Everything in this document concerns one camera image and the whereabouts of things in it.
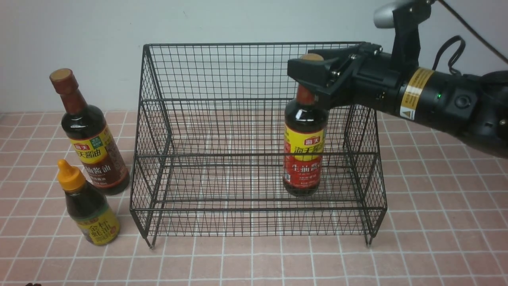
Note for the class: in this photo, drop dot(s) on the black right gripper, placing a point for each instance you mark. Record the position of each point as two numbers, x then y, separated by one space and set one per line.
365 73

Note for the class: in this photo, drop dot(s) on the red-label soy sauce bottle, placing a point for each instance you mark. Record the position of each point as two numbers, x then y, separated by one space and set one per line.
304 140

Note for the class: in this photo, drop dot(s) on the brown-label soy sauce bottle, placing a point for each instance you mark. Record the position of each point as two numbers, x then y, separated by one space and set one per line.
92 140

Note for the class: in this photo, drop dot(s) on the small orange-cap sauce bottle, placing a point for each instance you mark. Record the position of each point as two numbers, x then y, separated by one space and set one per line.
87 206

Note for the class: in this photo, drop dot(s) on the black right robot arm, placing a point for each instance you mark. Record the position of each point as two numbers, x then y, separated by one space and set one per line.
470 108

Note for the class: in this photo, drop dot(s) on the pink checkered tablecloth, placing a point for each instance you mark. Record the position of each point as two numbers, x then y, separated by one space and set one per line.
446 225

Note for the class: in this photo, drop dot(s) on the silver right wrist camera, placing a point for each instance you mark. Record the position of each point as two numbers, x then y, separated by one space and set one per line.
412 12

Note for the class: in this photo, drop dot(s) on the black wire mesh rack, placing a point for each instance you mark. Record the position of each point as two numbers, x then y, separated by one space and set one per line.
209 155

